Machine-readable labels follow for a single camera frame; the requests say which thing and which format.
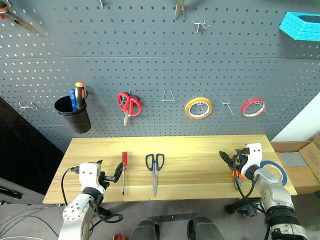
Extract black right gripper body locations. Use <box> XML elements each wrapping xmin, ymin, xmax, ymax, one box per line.
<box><xmin>232</xmin><ymin>147</ymin><xmax>251</xmax><ymax>172</ymax></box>

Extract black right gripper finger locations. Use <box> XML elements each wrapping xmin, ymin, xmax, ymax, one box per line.
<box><xmin>218</xmin><ymin>150</ymin><xmax>235</xmax><ymax>163</ymax></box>
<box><xmin>223</xmin><ymin>157</ymin><xmax>236</xmax><ymax>169</ymax></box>

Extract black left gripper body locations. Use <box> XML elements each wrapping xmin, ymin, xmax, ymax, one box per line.
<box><xmin>99</xmin><ymin>170</ymin><xmax>118</xmax><ymax>190</ymax></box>

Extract red handled screwdriver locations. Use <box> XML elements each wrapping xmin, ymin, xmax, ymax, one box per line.
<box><xmin>121</xmin><ymin>151</ymin><xmax>129</xmax><ymax>196</ymax></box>

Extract orange and black pliers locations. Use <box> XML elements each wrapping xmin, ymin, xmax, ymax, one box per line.
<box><xmin>230</xmin><ymin>167</ymin><xmax>245</xmax><ymax>192</ymax></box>

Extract blue handled scissors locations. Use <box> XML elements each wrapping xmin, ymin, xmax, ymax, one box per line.
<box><xmin>145</xmin><ymin>153</ymin><xmax>166</xmax><ymax>199</ymax></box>

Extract blue tape roll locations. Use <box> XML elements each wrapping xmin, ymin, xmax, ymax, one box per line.
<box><xmin>259</xmin><ymin>160</ymin><xmax>289</xmax><ymax>187</ymax></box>

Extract black cylindrical tool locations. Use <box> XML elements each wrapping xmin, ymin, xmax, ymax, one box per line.
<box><xmin>0</xmin><ymin>185</ymin><xmax>24</xmax><ymax>200</ymax></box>

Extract black table foot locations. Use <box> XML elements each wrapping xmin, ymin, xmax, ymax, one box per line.
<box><xmin>225</xmin><ymin>197</ymin><xmax>261</xmax><ymax>218</ymax></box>

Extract red tape roll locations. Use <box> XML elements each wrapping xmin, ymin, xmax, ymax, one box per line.
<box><xmin>240</xmin><ymin>98</ymin><xmax>267</xmax><ymax>119</ymax></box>

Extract black cup holder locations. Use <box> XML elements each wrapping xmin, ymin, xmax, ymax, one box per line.
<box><xmin>54</xmin><ymin>94</ymin><xmax>92</xmax><ymax>134</ymax></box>

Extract metal peg hook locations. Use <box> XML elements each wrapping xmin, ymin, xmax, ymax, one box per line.
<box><xmin>221</xmin><ymin>99</ymin><xmax>237</xmax><ymax>117</ymax></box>
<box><xmin>195</xmin><ymin>99</ymin><xmax>210</xmax><ymax>116</ymax></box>
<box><xmin>253</xmin><ymin>100</ymin><xmax>269</xmax><ymax>115</ymax></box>

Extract yellow tape roll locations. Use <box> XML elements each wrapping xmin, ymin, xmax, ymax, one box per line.
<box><xmin>184</xmin><ymin>97</ymin><xmax>214</xmax><ymax>121</ymax></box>

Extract brown cardboard box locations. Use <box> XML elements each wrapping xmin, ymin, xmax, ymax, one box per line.
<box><xmin>270</xmin><ymin>135</ymin><xmax>320</xmax><ymax>196</ymax></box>

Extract dark rounded shape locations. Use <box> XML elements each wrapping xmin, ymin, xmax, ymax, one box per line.
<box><xmin>187</xmin><ymin>215</ymin><xmax>226</xmax><ymax>240</ymax></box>
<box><xmin>129</xmin><ymin>219</ymin><xmax>161</xmax><ymax>240</ymax></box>

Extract orange and black screwdriver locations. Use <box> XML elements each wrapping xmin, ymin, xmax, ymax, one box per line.
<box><xmin>74</xmin><ymin>81</ymin><xmax>86</xmax><ymax>110</ymax></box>

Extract black flat bar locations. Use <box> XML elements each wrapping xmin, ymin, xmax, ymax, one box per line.
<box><xmin>145</xmin><ymin>212</ymin><xmax>198</xmax><ymax>223</ymax></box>

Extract black cabinet panel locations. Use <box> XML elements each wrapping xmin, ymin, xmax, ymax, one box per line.
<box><xmin>0</xmin><ymin>95</ymin><xmax>67</xmax><ymax>196</ymax></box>

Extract grey metal pegboard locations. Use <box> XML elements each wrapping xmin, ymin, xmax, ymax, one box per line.
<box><xmin>0</xmin><ymin>0</ymin><xmax>320</xmax><ymax>153</ymax></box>

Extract double prong metal hook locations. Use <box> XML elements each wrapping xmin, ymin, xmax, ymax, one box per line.
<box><xmin>192</xmin><ymin>20</ymin><xmax>211</xmax><ymax>34</ymax></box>

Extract cyan foam block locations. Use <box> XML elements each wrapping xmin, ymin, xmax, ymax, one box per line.
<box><xmin>278</xmin><ymin>11</ymin><xmax>320</xmax><ymax>42</ymax></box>

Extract hanging grey pliers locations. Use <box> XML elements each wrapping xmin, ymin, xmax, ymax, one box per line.
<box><xmin>173</xmin><ymin>0</ymin><xmax>187</xmax><ymax>21</ymax></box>

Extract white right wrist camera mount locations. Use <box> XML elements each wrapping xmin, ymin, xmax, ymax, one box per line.
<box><xmin>239</xmin><ymin>142</ymin><xmax>264</xmax><ymax>176</ymax></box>

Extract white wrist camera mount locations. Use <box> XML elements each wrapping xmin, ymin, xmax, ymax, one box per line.
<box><xmin>239</xmin><ymin>142</ymin><xmax>264</xmax><ymax>176</ymax></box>
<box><xmin>78</xmin><ymin>162</ymin><xmax>106</xmax><ymax>195</ymax></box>

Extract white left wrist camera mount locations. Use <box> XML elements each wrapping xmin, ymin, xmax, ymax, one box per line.
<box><xmin>78</xmin><ymin>162</ymin><xmax>106</xmax><ymax>195</ymax></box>

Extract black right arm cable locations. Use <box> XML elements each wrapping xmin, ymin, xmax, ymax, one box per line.
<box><xmin>232</xmin><ymin>151</ymin><xmax>261</xmax><ymax>201</ymax></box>

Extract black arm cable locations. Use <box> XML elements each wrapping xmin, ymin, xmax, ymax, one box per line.
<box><xmin>61</xmin><ymin>165</ymin><xmax>125</xmax><ymax>224</ymax></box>
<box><xmin>232</xmin><ymin>151</ymin><xmax>261</xmax><ymax>201</ymax></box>

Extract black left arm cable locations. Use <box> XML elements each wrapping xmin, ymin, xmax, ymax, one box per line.
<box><xmin>61</xmin><ymin>165</ymin><xmax>125</xmax><ymax>224</ymax></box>

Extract red handled scissors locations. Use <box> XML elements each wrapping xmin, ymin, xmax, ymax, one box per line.
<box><xmin>116</xmin><ymin>92</ymin><xmax>143</xmax><ymax>127</ymax></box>

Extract blue handled screwdriver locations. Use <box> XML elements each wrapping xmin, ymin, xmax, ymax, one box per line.
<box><xmin>69</xmin><ymin>88</ymin><xmax>78</xmax><ymax>112</ymax></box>

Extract wire pliers holder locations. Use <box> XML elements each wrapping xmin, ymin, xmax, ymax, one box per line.
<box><xmin>161</xmin><ymin>89</ymin><xmax>175</xmax><ymax>103</ymax></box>

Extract wide wire hook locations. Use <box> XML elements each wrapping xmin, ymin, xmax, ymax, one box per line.
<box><xmin>18</xmin><ymin>101</ymin><xmax>38</xmax><ymax>111</ymax></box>

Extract thin black floor cable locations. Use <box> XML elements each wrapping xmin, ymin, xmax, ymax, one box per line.
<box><xmin>0</xmin><ymin>204</ymin><xmax>64</xmax><ymax>236</ymax></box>

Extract white floor cable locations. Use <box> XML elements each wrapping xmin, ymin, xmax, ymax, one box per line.
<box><xmin>0</xmin><ymin>235</ymin><xmax>60</xmax><ymax>240</ymax></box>

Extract orange handled needle-nose pliers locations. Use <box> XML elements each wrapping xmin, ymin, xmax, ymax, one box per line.
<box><xmin>0</xmin><ymin>0</ymin><xmax>41</xmax><ymax>36</ymax></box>

